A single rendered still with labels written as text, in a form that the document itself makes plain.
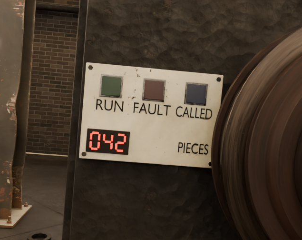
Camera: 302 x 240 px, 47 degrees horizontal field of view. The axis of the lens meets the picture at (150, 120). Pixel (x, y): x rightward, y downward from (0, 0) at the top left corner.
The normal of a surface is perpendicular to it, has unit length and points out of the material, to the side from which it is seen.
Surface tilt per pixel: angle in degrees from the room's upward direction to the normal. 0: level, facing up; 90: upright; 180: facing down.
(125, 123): 90
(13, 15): 90
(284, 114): 71
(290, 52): 90
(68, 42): 90
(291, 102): 64
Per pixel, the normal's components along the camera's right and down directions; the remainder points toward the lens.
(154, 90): 0.05, 0.06
